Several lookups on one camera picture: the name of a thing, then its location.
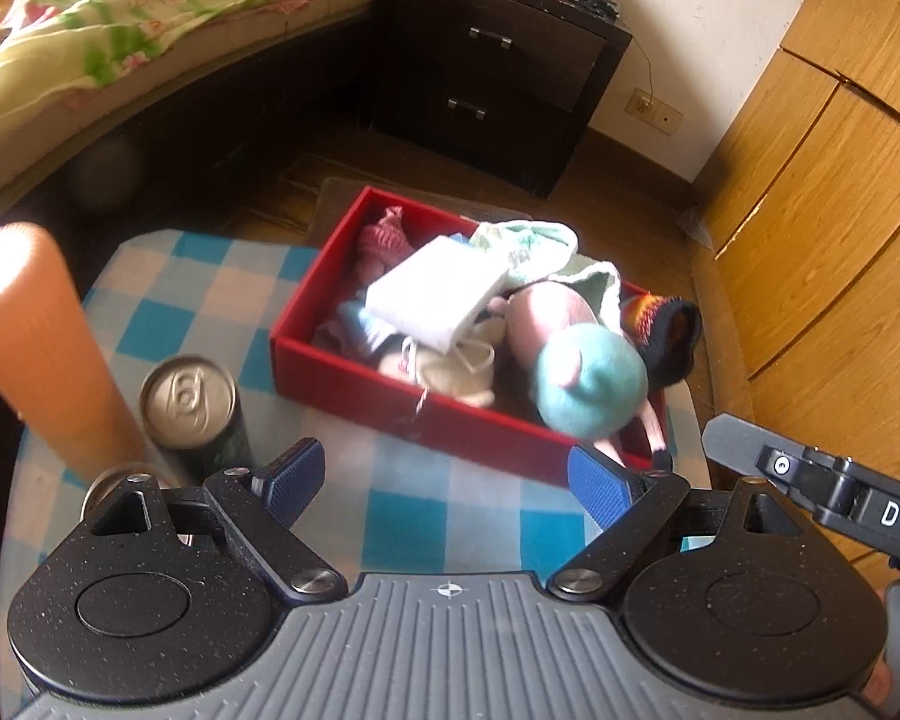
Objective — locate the dark wooden nightstand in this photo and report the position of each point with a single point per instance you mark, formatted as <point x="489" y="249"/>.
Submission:
<point x="510" y="82"/>

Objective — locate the teal plush toy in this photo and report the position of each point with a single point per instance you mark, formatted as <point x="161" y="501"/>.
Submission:
<point x="592" y="382"/>

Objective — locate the pink plush toy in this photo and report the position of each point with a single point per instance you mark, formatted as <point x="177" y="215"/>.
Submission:
<point x="555" y="315"/>

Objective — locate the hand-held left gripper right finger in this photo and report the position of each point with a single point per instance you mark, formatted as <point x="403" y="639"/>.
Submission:
<point x="600" y="487"/>

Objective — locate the orange ribbed cylinder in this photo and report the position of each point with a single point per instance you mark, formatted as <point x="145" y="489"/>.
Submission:
<point x="37" y="330"/>

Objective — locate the wooden wardrobe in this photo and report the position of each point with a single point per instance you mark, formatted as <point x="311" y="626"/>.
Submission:
<point x="832" y="202"/>

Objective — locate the striped knitted sock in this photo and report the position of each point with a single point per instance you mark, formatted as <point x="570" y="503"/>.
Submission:
<point x="660" y="330"/>

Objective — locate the floral quilt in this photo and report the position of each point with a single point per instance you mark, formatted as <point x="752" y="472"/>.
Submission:
<point x="82" y="22"/>

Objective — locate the dark small clutter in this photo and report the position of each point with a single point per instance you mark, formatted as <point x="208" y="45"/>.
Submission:
<point x="596" y="4"/>

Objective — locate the red cardboard box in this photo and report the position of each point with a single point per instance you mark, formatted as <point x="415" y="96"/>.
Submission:
<point x="345" y="379"/>

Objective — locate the white cloth pouch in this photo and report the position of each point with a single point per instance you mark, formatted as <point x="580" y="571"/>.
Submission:
<point x="435" y="289"/>

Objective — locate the dark wooden bed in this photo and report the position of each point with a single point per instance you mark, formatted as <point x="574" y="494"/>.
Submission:
<point x="232" y="112"/>

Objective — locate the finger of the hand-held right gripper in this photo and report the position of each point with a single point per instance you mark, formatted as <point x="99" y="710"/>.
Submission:
<point x="742" y="446"/>

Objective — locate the blue checkered tablecloth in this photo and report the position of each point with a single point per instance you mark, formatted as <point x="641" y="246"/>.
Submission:
<point x="450" y="480"/>

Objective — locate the light green towel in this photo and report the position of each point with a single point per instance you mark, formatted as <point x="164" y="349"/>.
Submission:
<point x="540" y="247"/>

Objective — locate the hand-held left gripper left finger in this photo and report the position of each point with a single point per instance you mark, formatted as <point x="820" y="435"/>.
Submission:
<point x="296" y="476"/>

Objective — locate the clear plastic bag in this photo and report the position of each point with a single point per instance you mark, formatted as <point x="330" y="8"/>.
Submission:
<point x="694" y="229"/>

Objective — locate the beige wall outlet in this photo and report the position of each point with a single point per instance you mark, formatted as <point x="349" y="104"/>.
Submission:
<point x="654" y="111"/>

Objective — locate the dark green drink can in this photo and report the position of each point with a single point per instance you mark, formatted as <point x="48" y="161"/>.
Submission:
<point x="187" y="397"/>

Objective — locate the light blue cloth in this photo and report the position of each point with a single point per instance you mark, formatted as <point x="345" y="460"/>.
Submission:
<point x="360" y="322"/>

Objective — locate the pink knit hat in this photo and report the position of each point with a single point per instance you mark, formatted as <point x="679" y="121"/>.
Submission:
<point x="386" y="244"/>

